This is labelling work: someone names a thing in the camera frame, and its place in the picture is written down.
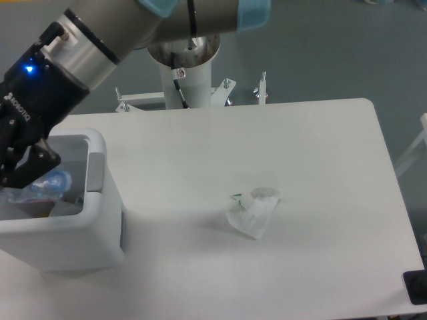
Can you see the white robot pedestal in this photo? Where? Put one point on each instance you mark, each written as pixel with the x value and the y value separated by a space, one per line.
pixel 185 69

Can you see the trash inside can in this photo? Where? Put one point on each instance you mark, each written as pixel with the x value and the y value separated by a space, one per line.
pixel 50 208

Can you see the crushed clear plastic bottle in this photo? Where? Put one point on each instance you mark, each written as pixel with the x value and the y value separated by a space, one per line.
pixel 50 187

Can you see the black device at table edge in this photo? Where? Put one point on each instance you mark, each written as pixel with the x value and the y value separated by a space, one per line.
pixel 415 282

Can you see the white trash can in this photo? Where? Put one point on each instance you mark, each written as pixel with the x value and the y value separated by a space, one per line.
pixel 78 226

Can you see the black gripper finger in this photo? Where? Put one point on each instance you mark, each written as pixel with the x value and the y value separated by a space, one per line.
pixel 19 168

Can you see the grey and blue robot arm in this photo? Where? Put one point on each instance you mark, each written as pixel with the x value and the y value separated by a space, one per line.
pixel 78 51

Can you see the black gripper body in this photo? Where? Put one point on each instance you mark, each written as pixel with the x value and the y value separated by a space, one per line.
pixel 35 96

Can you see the clear plastic wrapper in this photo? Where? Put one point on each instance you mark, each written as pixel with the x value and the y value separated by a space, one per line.
pixel 251 212

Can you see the white frame at right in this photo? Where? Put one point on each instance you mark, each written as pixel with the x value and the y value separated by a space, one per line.
pixel 413 152

